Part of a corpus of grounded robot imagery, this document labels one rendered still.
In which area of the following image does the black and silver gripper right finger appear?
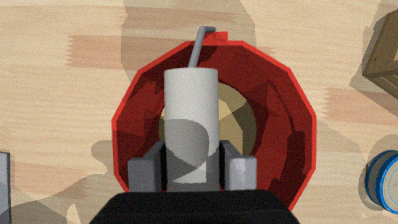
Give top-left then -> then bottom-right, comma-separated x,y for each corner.
219,140 -> 257,191

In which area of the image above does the round tin with blue rim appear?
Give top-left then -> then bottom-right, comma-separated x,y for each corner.
365,150 -> 398,215

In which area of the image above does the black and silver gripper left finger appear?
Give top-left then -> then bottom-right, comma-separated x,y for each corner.
128,141 -> 167,192

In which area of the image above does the wooden crate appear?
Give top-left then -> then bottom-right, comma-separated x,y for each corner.
362,9 -> 398,100

